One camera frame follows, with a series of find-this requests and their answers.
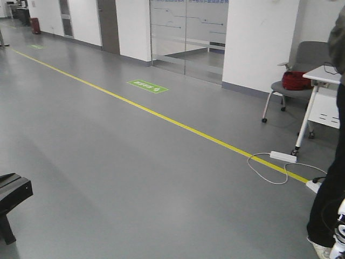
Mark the grey office chair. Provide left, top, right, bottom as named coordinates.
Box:
left=261, top=41, right=331, bottom=123

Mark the red bag on chair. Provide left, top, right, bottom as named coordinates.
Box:
left=282, top=71, right=312, bottom=91

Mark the white power strip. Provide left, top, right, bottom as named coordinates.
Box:
left=270, top=151, right=297, bottom=163

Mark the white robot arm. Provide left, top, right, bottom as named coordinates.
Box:
left=329, top=200, right=344, bottom=258

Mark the white folding table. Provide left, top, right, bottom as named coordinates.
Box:
left=291, top=63, right=341, bottom=156

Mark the person in dark trousers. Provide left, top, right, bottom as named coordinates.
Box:
left=306, top=8, right=345, bottom=258

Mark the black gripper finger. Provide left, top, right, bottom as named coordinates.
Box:
left=1, top=173, right=33, bottom=244

